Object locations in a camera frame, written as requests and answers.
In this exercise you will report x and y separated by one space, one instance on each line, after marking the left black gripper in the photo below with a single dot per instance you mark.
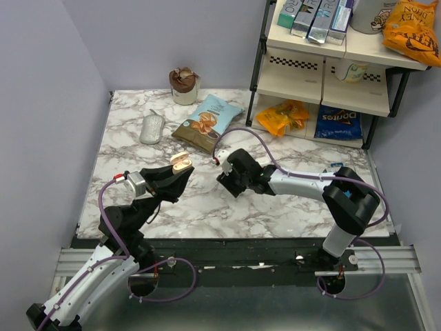
166 185

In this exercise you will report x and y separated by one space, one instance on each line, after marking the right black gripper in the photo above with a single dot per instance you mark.
226 181

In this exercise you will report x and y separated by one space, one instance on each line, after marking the beige earbud charging case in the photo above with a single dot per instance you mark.
180 162

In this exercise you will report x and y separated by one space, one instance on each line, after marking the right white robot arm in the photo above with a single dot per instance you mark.
350 200

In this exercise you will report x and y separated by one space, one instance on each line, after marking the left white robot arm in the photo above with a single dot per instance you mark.
122 252

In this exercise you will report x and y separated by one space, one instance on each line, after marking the silver glitter pouch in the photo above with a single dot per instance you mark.
152 128

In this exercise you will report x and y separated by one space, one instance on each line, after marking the blue brown chips bag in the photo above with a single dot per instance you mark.
207 123

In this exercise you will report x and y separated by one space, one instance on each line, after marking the orange snack bag lower shelf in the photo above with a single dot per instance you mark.
284 117

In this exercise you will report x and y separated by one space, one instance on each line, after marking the brown lidded white cup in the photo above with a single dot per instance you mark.
184 85

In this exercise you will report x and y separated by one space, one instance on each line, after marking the blue Harry's razor box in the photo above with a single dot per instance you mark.
335 166

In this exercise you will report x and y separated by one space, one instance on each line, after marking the blue Doritos bag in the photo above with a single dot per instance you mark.
338 124

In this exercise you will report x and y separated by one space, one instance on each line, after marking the grey toothpaste box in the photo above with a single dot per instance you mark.
305 18

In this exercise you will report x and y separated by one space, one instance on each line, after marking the silver blue toothpaste box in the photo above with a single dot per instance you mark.
322 22

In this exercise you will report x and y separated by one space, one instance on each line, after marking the teal toothpaste box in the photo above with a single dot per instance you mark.
288 13

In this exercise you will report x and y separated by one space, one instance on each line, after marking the purple white toothpaste box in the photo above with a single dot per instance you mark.
340 22

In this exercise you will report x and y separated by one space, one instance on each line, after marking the white popcorn tub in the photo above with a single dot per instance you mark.
369 16

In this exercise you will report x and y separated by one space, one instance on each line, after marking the orange honey dijon chips bag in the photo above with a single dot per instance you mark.
409 30

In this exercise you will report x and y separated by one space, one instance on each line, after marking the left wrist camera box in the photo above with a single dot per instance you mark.
135 183

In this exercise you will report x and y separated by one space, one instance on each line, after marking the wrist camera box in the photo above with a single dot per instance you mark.
135 183
222 159

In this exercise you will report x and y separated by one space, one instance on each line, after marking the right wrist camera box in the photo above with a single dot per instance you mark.
222 159

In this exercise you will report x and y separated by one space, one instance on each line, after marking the black frame cream shelf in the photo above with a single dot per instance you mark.
288 67

